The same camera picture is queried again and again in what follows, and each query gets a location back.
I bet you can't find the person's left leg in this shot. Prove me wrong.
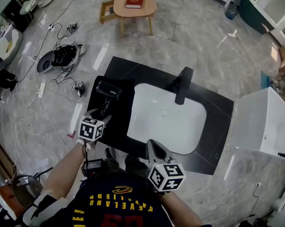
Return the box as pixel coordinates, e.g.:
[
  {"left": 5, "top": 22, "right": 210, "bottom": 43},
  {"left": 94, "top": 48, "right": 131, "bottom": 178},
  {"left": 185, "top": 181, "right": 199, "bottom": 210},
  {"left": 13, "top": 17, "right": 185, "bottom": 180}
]
[{"left": 104, "top": 147, "right": 124, "bottom": 175}]

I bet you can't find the long white power strip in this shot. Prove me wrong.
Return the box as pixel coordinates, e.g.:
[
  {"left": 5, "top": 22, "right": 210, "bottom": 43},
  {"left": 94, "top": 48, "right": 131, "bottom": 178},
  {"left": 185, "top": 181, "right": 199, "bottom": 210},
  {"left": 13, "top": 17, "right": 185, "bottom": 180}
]
[{"left": 37, "top": 82, "right": 47, "bottom": 99}]

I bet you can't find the oval wooden coffee table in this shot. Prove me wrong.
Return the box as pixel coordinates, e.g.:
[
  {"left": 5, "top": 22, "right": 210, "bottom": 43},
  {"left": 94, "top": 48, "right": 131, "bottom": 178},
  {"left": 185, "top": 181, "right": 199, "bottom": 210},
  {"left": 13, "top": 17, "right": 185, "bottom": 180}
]
[{"left": 113, "top": 0, "right": 158, "bottom": 38}]

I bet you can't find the black cloth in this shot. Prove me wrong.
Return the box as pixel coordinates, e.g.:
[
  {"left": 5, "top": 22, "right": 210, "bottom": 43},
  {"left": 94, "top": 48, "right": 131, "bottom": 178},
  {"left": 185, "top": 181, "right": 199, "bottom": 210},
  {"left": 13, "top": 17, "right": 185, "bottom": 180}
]
[{"left": 87, "top": 75, "right": 136, "bottom": 143}]

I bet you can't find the white sink basin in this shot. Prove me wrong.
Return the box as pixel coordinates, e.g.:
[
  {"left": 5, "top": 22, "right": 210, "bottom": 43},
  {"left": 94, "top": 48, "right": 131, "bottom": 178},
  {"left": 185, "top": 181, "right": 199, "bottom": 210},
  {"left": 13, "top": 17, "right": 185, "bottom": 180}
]
[{"left": 127, "top": 83, "right": 207, "bottom": 155}]

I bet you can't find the black round mesh chair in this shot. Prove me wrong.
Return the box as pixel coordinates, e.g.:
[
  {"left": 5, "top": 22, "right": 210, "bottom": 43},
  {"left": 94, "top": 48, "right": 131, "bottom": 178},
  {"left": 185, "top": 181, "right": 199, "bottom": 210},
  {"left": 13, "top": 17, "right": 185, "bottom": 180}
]
[{"left": 11, "top": 166, "right": 54, "bottom": 209}]

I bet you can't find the open wooden drawer box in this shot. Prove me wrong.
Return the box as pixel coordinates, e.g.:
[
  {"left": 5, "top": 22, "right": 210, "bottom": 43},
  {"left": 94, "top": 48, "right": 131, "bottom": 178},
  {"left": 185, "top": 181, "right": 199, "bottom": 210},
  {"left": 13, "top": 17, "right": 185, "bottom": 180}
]
[{"left": 99, "top": 0, "right": 121, "bottom": 25}]

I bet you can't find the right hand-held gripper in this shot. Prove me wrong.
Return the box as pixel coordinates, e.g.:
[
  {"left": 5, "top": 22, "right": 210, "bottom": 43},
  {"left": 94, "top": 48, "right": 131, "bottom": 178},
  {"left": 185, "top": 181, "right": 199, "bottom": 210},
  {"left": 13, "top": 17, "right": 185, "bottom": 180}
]
[{"left": 146, "top": 139, "right": 187, "bottom": 193}]

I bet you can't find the black countertop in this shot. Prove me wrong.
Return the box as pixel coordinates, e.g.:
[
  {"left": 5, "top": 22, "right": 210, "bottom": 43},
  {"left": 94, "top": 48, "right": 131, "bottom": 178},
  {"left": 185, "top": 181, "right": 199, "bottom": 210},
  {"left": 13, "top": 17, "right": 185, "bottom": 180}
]
[{"left": 87, "top": 55, "right": 235, "bottom": 176}]

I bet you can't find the white power cable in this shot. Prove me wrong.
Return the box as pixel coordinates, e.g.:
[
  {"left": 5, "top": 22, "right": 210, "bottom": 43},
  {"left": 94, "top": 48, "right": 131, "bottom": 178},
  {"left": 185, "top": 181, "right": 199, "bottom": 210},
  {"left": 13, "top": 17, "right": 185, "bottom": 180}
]
[
  {"left": 4, "top": 92, "right": 40, "bottom": 183},
  {"left": 39, "top": 97, "right": 71, "bottom": 152}
]

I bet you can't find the black sink faucet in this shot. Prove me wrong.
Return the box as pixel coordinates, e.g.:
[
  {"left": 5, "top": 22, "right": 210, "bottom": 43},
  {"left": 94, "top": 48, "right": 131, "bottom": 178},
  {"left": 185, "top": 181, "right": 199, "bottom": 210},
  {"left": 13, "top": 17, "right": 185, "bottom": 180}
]
[{"left": 172, "top": 66, "right": 194, "bottom": 105}]

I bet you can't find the dark green bathtub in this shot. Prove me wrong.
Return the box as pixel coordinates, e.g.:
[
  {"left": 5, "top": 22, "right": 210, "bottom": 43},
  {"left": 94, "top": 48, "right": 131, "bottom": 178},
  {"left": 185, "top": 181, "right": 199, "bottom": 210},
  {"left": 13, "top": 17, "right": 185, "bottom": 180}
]
[{"left": 239, "top": 0, "right": 276, "bottom": 35}]

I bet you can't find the black hair dryer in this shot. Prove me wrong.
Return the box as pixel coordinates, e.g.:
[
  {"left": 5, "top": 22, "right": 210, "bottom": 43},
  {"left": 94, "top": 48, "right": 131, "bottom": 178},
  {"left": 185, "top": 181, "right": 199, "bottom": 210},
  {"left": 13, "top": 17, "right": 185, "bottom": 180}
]
[{"left": 95, "top": 80, "right": 123, "bottom": 119}]

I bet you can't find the person's right leg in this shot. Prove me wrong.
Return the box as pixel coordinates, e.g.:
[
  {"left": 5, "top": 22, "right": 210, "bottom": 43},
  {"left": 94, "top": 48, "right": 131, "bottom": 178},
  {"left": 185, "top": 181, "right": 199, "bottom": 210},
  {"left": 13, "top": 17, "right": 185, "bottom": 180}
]
[{"left": 123, "top": 154, "right": 150, "bottom": 177}]

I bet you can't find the white bathtub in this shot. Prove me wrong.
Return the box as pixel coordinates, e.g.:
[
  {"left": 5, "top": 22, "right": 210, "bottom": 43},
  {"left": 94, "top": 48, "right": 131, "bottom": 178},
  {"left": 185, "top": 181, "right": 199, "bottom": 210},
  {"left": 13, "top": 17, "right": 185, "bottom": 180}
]
[{"left": 232, "top": 86, "right": 285, "bottom": 162}]

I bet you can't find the person's leg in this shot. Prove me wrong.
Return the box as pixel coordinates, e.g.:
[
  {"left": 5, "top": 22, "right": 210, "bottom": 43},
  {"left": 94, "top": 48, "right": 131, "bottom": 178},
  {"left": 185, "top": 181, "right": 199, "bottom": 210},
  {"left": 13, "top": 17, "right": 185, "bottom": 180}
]
[
  {"left": 104, "top": 147, "right": 124, "bottom": 175},
  {"left": 123, "top": 154, "right": 150, "bottom": 177}
]

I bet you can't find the black cabinet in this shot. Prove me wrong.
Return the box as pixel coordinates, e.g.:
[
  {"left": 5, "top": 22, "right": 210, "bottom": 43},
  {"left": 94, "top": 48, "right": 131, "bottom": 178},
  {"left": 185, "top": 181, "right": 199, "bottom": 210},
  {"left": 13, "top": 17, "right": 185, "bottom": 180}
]
[{"left": 0, "top": 0, "right": 34, "bottom": 34}]

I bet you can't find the black battery box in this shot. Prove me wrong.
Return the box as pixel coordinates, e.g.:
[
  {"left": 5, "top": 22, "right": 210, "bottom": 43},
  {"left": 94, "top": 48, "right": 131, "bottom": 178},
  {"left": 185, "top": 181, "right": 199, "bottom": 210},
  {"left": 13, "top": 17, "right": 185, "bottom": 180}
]
[{"left": 82, "top": 158, "right": 105, "bottom": 178}]

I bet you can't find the person's left forearm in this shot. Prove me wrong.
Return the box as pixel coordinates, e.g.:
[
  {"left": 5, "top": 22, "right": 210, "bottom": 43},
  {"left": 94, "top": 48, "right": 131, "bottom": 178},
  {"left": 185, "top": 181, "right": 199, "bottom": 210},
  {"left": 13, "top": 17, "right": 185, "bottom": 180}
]
[{"left": 42, "top": 142, "right": 92, "bottom": 200}]

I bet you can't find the open case with black gear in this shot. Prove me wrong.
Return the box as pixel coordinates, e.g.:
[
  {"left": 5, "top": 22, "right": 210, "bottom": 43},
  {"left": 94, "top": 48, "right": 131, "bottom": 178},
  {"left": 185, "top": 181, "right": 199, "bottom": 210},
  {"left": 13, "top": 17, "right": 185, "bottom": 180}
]
[{"left": 51, "top": 44, "right": 87, "bottom": 68}]

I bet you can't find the red book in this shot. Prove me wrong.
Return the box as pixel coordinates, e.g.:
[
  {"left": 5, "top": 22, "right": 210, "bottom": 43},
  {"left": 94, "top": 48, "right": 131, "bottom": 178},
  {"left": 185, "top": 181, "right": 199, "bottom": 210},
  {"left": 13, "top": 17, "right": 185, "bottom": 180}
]
[{"left": 125, "top": 0, "right": 145, "bottom": 9}]

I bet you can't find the person's dark printed jersey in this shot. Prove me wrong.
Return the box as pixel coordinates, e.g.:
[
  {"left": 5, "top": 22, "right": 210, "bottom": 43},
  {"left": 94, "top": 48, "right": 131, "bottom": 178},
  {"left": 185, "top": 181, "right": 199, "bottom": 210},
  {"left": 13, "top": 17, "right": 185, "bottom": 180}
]
[{"left": 21, "top": 171, "right": 178, "bottom": 227}]

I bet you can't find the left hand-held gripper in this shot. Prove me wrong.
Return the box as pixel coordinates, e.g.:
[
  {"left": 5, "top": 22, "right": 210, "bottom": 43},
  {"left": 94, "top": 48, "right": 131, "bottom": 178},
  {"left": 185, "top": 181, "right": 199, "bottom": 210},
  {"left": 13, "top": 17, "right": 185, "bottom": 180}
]
[{"left": 77, "top": 108, "right": 112, "bottom": 142}]

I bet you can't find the person's right forearm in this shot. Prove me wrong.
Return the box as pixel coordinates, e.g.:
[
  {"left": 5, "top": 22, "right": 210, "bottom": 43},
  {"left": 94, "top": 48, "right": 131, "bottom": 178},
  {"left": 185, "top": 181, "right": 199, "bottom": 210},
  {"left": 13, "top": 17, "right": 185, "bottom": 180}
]
[{"left": 157, "top": 190, "right": 204, "bottom": 227}]

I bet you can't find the small blue trash bin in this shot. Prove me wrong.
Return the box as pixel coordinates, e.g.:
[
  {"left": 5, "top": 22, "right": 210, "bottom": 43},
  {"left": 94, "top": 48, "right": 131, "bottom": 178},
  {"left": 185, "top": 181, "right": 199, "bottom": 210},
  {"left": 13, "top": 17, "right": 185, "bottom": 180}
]
[{"left": 225, "top": 2, "right": 239, "bottom": 20}]

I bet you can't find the gray oval shell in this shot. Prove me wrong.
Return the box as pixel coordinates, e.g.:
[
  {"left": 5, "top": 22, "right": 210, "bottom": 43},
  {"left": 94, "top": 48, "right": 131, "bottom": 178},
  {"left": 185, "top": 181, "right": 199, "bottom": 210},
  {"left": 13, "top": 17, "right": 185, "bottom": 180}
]
[{"left": 36, "top": 50, "right": 57, "bottom": 74}]

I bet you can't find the spare gripper device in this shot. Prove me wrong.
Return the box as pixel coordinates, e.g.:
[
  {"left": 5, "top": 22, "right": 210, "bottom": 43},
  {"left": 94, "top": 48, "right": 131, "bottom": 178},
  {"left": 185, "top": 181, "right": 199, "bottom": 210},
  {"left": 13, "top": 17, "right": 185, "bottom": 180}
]
[{"left": 71, "top": 81, "right": 86, "bottom": 98}]

